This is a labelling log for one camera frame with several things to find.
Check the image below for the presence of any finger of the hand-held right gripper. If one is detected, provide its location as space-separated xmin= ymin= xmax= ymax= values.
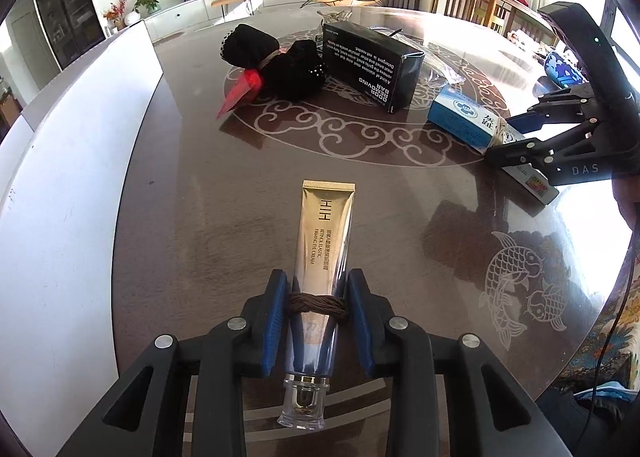
xmin=507 ymin=86 xmax=598 ymax=134
xmin=484 ymin=120 xmax=598 ymax=178

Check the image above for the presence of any black plush toy red ribbon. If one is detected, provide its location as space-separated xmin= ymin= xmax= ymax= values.
xmin=252 ymin=40 xmax=328 ymax=100

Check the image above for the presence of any bag of cotton swabs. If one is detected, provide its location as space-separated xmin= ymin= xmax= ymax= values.
xmin=390 ymin=27 xmax=468 ymax=85

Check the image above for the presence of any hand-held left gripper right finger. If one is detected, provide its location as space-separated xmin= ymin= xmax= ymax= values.
xmin=345 ymin=268 xmax=573 ymax=457

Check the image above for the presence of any dark display cabinet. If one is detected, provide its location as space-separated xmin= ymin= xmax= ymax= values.
xmin=32 ymin=0 xmax=107 ymax=70

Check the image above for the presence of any black cardboard box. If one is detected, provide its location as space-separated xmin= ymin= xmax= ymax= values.
xmin=320 ymin=21 xmax=426 ymax=114

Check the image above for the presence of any patterned wooden desk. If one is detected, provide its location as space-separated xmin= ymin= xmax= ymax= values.
xmin=115 ymin=4 xmax=640 ymax=457

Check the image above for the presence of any person's patterned clothing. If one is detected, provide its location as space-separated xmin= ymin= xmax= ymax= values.
xmin=540 ymin=277 xmax=640 ymax=457

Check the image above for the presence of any blue white medicine box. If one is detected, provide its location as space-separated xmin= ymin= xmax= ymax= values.
xmin=427 ymin=86 xmax=560 ymax=208

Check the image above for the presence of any red flower bouquet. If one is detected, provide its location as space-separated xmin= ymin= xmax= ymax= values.
xmin=102 ymin=0 xmax=128 ymax=30

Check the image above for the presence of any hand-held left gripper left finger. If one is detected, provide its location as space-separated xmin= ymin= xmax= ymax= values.
xmin=57 ymin=268 xmax=291 ymax=457

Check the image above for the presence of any person's right forearm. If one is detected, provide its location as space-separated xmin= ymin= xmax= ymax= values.
xmin=611 ymin=176 xmax=640 ymax=238

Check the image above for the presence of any gold cream tube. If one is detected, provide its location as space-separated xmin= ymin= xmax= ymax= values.
xmin=276 ymin=180 xmax=357 ymax=429

